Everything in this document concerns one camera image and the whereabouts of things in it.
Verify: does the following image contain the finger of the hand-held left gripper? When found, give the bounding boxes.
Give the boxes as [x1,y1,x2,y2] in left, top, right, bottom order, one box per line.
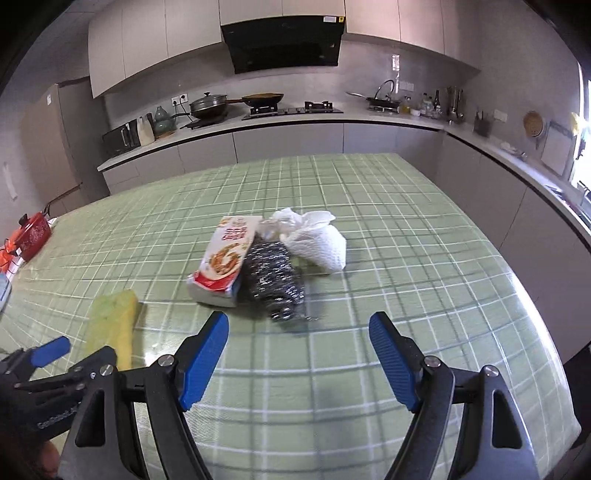
[0,336,71,377]
[14,345,119,398]

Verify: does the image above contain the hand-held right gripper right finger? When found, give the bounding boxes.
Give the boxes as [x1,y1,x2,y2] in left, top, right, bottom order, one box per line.
[368,311,541,480]

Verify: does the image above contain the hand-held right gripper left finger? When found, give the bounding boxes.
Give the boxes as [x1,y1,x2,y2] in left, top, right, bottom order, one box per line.
[60,311,230,480]

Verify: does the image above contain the yellow green sponge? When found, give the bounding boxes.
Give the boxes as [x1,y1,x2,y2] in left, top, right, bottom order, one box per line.
[85,288,140,370]

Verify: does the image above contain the person's left hand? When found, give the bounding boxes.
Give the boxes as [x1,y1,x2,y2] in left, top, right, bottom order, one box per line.
[39,440,63,480]

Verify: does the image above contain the white red snack box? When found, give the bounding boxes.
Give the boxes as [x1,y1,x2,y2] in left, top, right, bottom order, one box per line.
[187,215,264,308]

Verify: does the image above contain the steel wool scrubber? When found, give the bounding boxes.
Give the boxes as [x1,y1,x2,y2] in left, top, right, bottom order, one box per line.
[242,240,319,322]

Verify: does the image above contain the crumpled white paper towel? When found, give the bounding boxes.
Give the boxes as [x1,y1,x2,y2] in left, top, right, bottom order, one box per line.
[261,208,347,273]

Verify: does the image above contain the green plaid tablecloth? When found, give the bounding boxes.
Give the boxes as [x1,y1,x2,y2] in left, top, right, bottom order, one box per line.
[0,152,583,480]

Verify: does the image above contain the beige refrigerator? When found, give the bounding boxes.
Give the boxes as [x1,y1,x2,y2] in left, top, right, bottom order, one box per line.
[18,76,112,217]

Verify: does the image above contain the grey kitchen base cabinets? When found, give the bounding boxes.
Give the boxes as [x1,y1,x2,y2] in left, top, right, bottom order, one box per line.
[97,104,591,259]

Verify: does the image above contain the black microwave oven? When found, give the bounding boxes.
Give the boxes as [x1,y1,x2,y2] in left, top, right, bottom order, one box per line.
[102,119,141,159]

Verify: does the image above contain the white jug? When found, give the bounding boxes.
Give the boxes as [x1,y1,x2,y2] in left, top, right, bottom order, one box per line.
[137,115,156,146]

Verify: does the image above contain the black induction cooker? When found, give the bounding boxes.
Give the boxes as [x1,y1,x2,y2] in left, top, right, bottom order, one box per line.
[180,115,229,130]

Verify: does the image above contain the green ceramic jar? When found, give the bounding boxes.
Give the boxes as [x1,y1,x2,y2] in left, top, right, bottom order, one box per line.
[154,106,176,137]

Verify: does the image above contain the grey pot with lid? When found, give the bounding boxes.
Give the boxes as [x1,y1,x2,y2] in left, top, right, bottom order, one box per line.
[189,91,229,120]

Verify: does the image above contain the steel wok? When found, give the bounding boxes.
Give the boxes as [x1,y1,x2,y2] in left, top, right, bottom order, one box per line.
[346,91,400,109]

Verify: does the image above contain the black gas stove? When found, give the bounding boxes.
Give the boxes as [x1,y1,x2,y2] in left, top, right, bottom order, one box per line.
[241,100,345,121]

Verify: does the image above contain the black frying pan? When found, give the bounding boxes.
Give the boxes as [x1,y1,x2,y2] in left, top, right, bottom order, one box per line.
[226,93,284,108]

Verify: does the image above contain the white cutting board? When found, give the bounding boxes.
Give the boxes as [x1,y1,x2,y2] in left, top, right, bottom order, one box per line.
[541,122,573,177]

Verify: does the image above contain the round wooden trivet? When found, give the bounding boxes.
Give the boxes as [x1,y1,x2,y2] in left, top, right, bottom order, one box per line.
[523,111,546,139]

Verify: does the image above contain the black range hood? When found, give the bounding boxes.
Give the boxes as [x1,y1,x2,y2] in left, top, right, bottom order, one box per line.
[220,16,346,75]

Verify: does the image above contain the white wall paper sheet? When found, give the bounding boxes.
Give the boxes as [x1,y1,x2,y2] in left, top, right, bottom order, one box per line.
[2,162,18,200]

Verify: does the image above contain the beige upper wall cabinets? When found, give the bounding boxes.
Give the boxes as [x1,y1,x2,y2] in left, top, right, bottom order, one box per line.
[88,0,481,99]

